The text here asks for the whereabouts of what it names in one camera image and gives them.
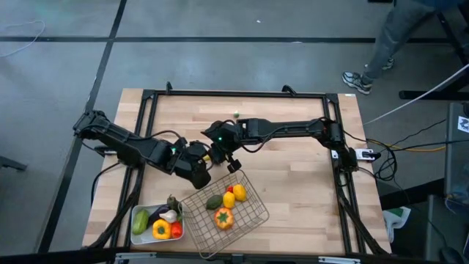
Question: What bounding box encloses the dark purple eggplant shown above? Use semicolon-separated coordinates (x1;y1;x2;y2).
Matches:
147;205;170;227

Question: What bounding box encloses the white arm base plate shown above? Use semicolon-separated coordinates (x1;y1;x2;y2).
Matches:
331;147;382;162

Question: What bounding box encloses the white rectangular tray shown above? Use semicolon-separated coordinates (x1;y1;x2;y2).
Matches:
130;203;185;246

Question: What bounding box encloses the black power cable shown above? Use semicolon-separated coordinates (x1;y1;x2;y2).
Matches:
394;138;469;152

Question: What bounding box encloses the metal wire basket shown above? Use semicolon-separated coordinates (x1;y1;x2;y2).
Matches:
179;169;270;260

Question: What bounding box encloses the dark green poblano pepper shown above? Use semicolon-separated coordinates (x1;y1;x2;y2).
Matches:
166;194;180;212

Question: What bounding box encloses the black aluminium table frame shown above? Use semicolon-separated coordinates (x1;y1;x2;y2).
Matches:
82;81;391;257

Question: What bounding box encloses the white and green cloth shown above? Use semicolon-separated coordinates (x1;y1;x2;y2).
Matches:
382;205;412;243

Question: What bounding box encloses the light green cucumber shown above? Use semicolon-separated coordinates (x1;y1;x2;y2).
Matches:
131;208;150;236

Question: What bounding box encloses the dark grey box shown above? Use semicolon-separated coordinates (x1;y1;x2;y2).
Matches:
424;194;469;264

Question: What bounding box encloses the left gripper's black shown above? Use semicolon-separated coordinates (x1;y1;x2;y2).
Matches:
174;140;213;191

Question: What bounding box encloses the grey cabinet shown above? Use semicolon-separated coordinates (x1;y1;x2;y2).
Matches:
443;101;469;199

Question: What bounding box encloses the black furniture foot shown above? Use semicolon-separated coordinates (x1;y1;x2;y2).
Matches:
0;155;29;173

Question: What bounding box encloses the red pepper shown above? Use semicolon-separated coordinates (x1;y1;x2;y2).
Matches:
170;220;184;239

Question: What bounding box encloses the yellow cable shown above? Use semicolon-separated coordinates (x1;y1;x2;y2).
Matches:
366;138;447;153

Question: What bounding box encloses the yellow bell pepper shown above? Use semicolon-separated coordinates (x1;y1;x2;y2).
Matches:
152;219;172;241

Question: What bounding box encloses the person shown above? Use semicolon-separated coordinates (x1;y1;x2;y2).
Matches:
364;0;469;80

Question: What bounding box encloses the black arm base cable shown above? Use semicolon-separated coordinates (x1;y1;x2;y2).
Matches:
90;161;124;208

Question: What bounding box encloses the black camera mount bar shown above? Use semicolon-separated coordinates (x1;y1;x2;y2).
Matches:
113;252;362;264

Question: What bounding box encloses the yellow lemon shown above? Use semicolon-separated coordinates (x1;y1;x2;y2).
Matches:
232;183;248;202
222;190;237;210

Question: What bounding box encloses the white garlic bulb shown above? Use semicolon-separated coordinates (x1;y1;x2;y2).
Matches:
158;209;179;224

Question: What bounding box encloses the green avocado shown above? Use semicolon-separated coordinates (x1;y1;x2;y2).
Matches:
205;194;224;210

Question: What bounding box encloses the person's shoe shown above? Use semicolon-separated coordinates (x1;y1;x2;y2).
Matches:
341;71;373;95
363;57;396;71

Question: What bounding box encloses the thin white floor cable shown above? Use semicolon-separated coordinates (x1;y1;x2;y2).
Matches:
0;20;45;59

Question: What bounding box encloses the orange persimmon with green calyx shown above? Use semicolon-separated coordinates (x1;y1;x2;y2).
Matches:
213;207;236;231

